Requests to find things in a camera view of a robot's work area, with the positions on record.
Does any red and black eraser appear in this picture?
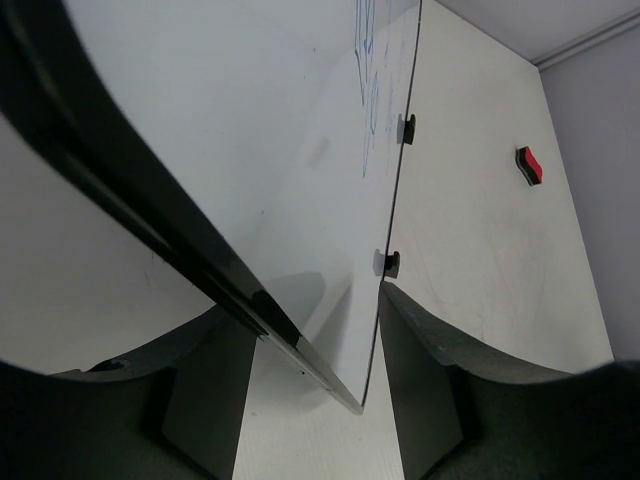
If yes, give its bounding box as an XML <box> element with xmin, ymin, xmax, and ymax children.
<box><xmin>515</xmin><ymin>146</ymin><xmax>543</xmax><ymax>186</ymax></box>

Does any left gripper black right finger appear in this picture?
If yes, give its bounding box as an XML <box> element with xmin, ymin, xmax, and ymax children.
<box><xmin>379</xmin><ymin>282</ymin><xmax>639</xmax><ymax>479</ymax></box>

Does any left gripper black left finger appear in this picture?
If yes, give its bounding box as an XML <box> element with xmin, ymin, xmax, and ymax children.
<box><xmin>1</xmin><ymin>307</ymin><xmax>256</xmax><ymax>479</ymax></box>

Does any black whiteboard foot near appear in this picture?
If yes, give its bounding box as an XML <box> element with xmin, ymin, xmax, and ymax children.
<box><xmin>373</xmin><ymin>249</ymin><xmax>401</xmax><ymax>279</ymax></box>

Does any white whiteboard with black rim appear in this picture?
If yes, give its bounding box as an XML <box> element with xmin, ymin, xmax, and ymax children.
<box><xmin>1</xmin><ymin>1</ymin><xmax>421</xmax><ymax>413</ymax></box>

